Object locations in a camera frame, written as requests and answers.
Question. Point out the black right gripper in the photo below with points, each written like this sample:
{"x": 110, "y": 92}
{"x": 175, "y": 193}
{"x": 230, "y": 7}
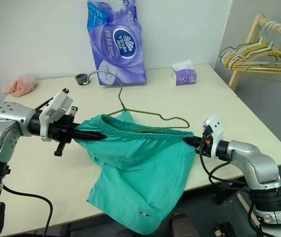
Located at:
{"x": 205, "y": 145}

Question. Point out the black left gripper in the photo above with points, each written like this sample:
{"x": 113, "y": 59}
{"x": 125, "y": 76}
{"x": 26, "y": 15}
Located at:
{"x": 61, "y": 129}

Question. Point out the teal green shorts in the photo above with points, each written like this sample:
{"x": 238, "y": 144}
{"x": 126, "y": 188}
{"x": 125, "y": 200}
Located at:
{"x": 140, "y": 168}

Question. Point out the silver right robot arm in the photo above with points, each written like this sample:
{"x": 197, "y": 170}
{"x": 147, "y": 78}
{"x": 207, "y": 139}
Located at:
{"x": 249, "y": 153}

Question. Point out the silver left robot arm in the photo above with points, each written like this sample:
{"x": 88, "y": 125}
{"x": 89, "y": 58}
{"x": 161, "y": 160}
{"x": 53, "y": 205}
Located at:
{"x": 7, "y": 111}

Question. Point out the purple tissue box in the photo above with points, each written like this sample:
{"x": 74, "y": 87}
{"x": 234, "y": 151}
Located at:
{"x": 185, "y": 75}

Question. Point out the dark rounded shape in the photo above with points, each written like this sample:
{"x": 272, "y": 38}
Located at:
{"x": 182, "y": 225}

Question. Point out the pink fluffy cloth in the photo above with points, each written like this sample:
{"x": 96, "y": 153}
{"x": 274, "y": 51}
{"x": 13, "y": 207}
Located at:
{"x": 19, "y": 86}

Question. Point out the purple toilet paper pack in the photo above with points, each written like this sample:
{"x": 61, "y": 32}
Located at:
{"x": 118, "y": 42}

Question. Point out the wooden clothes rack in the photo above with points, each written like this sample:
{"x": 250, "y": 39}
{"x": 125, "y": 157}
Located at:
{"x": 252, "y": 32}

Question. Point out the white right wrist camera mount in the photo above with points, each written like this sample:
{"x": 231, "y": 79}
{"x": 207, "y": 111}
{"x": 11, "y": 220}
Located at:
{"x": 217, "y": 128}

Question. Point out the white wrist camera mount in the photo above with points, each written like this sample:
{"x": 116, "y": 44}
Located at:
{"x": 217, "y": 128}
{"x": 56, "y": 106}

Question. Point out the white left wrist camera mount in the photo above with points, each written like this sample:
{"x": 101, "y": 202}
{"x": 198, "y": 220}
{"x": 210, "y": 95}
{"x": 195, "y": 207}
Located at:
{"x": 56, "y": 106}

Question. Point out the black table frame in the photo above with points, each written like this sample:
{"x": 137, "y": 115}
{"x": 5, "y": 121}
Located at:
{"x": 229, "y": 191}

